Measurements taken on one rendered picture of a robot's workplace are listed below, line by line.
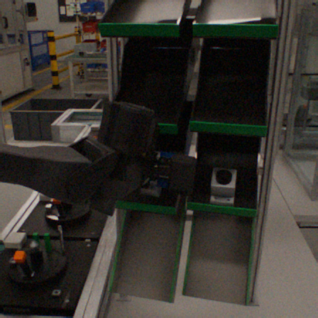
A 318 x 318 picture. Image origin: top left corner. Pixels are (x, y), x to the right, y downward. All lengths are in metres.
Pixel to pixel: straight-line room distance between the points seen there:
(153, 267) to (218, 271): 0.14
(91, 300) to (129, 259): 0.12
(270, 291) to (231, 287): 0.26
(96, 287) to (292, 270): 0.56
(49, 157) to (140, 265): 0.45
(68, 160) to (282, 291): 0.77
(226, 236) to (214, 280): 0.10
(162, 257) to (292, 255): 0.51
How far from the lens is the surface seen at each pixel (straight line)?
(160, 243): 0.82
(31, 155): 0.42
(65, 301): 0.85
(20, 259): 0.83
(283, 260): 1.17
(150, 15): 0.66
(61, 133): 2.06
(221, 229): 0.83
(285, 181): 1.65
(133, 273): 0.82
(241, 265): 0.82
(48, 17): 12.16
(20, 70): 7.47
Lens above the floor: 1.55
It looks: 23 degrees down
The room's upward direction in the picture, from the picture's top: straight up
